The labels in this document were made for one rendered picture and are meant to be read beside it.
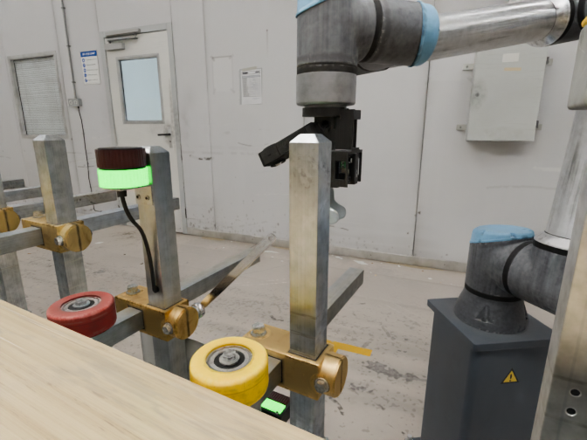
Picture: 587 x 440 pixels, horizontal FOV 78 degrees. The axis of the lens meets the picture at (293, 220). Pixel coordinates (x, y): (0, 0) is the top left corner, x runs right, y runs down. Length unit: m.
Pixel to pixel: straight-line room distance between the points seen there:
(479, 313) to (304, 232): 0.81
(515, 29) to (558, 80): 2.18
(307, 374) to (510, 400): 0.87
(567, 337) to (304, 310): 0.25
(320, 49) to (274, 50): 2.91
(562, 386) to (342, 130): 0.38
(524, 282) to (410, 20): 0.67
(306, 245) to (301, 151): 0.10
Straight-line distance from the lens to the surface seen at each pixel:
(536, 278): 1.01
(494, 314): 1.14
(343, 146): 0.55
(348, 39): 0.56
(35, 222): 0.81
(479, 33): 0.90
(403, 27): 0.60
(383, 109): 3.10
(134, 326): 0.62
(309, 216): 0.39
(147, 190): 0.54
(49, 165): 0.74
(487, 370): 1.16
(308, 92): 0.54
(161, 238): 0.56
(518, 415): 1.31
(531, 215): 3.17
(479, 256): 1.10
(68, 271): 0.78
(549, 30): 1.06
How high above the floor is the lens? 1.14
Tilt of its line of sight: 14 degrees down
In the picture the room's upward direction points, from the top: straight up
